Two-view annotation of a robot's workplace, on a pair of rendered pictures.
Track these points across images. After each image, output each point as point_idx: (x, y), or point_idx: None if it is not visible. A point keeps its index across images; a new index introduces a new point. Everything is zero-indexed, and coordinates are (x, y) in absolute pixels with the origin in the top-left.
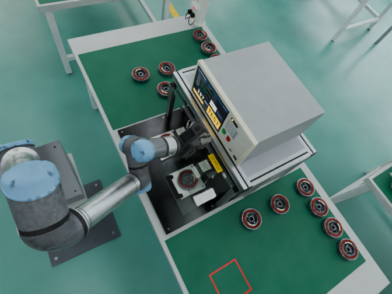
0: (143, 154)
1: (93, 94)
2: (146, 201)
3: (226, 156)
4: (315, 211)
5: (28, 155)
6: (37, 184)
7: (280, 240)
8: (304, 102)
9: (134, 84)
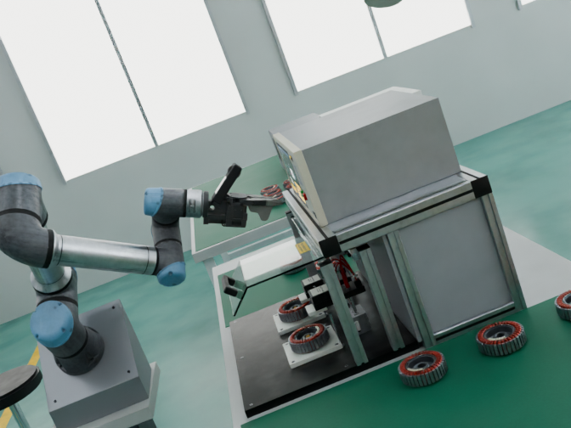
0: (146, 194)
1: (217, 302)
2: (234, 386)
3: (309, 225)
4: None
5: None
6: (13, 174)
7: (490, 391)
8: (406, 104)
9: (282, 278)
